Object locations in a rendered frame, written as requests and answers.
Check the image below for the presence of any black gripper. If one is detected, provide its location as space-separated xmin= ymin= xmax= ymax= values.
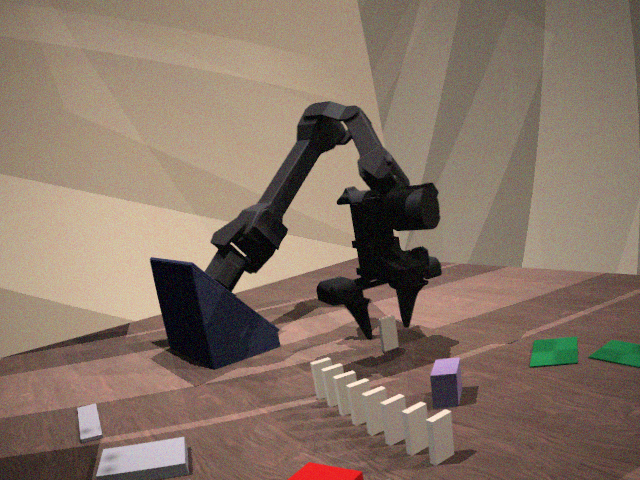
xmin=316 ymin=229 xmax=442 ymax=340

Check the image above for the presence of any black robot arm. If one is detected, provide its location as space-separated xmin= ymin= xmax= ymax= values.
xmin=204 ymin=101 xmax=440 ymax=296

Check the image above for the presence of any red flat block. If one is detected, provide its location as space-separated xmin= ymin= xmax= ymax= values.
xmin=288 ymin=462 xmax=363 ymax=480

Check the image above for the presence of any purple block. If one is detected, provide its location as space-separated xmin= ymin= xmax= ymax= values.
xmin=430 ymin=358 xmax=463 ymax=409

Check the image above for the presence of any cream domino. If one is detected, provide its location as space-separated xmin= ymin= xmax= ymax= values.
xmin=401 ymin=402 xmax=429 ymax=455
xmin=380 ymin=394 xmax=406 ymax=446
xmin=321 ymin=363 xmax=344 ymax=407
xmin=333 ymin=371 xmax=357 ymax=416
xmin=426 ymin=410 xmax=454 ymax=465
xmin=310 ymin=357 xmax=333 ymax=399
xmin=362 ymin=386 xmax=387 ymax=436
xmin=346 ymin=378 xmax=371 ymax=426
xmin=378 ymin=315 xmax=399 ymax=351

